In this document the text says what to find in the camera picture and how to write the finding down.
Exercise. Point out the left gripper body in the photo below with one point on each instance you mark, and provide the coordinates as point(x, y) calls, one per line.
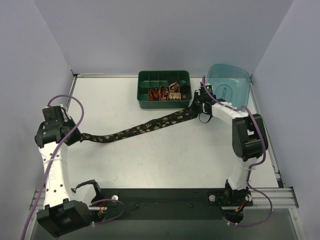
point(72, 133)

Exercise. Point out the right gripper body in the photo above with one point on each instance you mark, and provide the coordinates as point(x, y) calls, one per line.
point(196, 105)

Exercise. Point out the black gold floral tie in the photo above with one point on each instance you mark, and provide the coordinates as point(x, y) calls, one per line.
point(150, 126)

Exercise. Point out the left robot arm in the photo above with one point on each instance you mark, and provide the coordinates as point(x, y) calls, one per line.
point(65, 209)

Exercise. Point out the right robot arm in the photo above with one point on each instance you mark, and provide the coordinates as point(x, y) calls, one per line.
point(248, 138)

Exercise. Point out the beige patterned rolled tie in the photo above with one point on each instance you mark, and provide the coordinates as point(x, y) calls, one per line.
point(174, 92)

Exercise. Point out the translucent blue plastic tub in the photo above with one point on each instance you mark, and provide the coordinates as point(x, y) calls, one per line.
point(230, 83)

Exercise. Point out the orange patterned rolled tie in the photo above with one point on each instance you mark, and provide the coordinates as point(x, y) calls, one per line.
point(163, 93)

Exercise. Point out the green compartment tray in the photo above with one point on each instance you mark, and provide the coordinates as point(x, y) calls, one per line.
point(155, 78)

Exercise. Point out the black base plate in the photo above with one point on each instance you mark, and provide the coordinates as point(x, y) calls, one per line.
point(150, 204)

